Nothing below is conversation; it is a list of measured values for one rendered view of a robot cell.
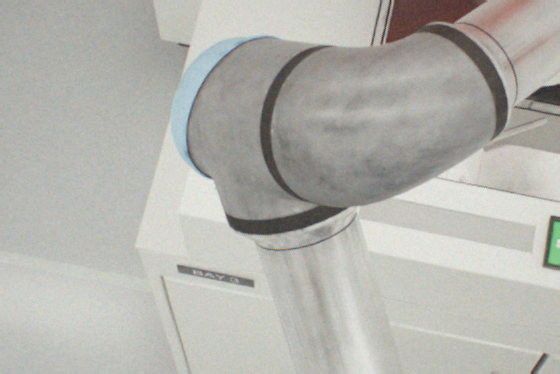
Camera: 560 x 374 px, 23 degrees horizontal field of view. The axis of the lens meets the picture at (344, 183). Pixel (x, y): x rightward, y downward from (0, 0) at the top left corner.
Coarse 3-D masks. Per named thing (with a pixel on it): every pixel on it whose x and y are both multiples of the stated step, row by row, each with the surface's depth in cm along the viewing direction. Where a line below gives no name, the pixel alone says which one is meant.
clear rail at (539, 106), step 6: (522, 102) 150; (528, 102) 150; (534, 102) 150; (540, 102) 150; (546, 102) 150; (552, 102) 150; (516, 108) 150; (522, 108) 150; (528, 108) 150; (534, 108) 150; (540, 108) 150; (546, 108) 149; (552, 108) 149; (558, 108) 149; (552, 114) 150; (558, 114) 150
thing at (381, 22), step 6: (384, 0) 154; (390, 0) 154; (378, 6) 154; (384, 6) 153; (390, 6) 154; (378, 12) 153; (378, 18) 153; (384, 18) 153; (378, 24) 153; (384, 24) 153; (378, 30) 152; (384, 30) 153; (372, 36) 152; (378, 36) 152; (384, 36) 152; (372, 42) 152; (378, 42) 152
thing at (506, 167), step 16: (496, 144) 150; (496, 160) 149; (512, 160) 149; (528, 160) 149; (544, 160) 149; (480, 176) 149; (496, 176) 149; (512, 176) 149; (528, 176) 149; (544, 176) 149; (528, 192) 148; (544, 192) 148
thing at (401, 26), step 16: (400, 0) 154; (416, 0) 154; (432, 0) 154; (448, 0) 154; (464, 0) 155; (480, 0) 154; (400, 16) 153; (416, 16) 154; (432, 16) 154; (448, 16) 154; (400, 32) 153; (528, 96) 150; (544, 96) 150
